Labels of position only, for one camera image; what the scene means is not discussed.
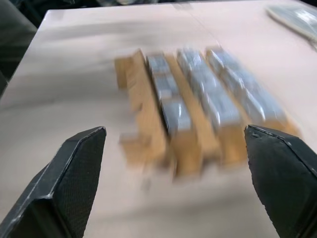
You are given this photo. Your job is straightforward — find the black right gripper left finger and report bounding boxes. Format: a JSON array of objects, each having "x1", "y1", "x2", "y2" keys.
[{"x1": 0, "y1": 126, "x2": 107, "y2": 238}]

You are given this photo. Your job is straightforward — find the grey grid-pattern pouch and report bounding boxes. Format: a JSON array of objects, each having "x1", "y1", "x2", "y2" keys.
[{"x1": 265, "y1": 4, "x2": 317, "y2": 47}]

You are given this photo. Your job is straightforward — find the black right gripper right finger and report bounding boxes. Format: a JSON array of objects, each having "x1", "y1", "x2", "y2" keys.
[{"x1": 243, "y1": 124, "x2": 317, "y2": 238}]

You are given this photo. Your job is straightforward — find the wooden rack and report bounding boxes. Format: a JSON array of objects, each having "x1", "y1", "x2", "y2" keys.
[{"x1": 114, "y1": 46, "x2": 302, "y2": 183}]

